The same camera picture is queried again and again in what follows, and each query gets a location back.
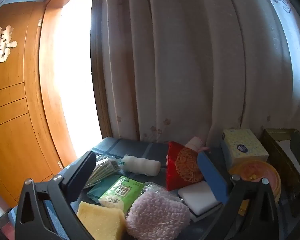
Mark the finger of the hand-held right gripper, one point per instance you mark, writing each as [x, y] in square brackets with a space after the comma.
[298, 152]

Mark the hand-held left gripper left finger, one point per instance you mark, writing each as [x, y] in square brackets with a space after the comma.
[80, 175]

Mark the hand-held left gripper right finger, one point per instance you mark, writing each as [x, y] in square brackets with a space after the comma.
[212, 177]

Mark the white sponge with black layer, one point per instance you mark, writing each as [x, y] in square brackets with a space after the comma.
[197, 195]

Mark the teal cloth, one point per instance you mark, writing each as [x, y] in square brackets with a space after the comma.
[100, 190]

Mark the red embroidered pouch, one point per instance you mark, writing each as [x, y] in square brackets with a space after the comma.
[182, 165]

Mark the green tissue pack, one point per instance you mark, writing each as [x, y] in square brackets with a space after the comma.
[120, 192]

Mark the yellow sponge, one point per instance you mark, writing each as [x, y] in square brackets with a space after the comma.
[100, 220]

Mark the pink chenille cloth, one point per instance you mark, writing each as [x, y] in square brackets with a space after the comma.
[157, 212]

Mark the white paper liner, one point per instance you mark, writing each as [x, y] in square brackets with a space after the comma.
[285, 150]

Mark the pink and white towel doll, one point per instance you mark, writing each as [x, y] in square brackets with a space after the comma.
[195, 143]

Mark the round yellow tin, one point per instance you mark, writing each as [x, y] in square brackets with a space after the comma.
[252, 170]

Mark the yellow tissue box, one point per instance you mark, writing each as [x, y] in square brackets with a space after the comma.
[242, 147]

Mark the blue checked mat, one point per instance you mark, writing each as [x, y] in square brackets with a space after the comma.
[130, 147]

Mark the white rolled towel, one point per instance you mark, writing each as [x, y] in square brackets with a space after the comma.
[140, 165]

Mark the wooden door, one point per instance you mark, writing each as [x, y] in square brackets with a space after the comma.
[15, 130]

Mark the pale floral curtain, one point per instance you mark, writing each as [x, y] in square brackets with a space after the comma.
[177, 55]

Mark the white paper-cut door decoration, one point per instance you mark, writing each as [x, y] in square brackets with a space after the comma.
[1, 45]

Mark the wooden door frame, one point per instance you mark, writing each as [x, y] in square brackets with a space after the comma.
[50, 80]

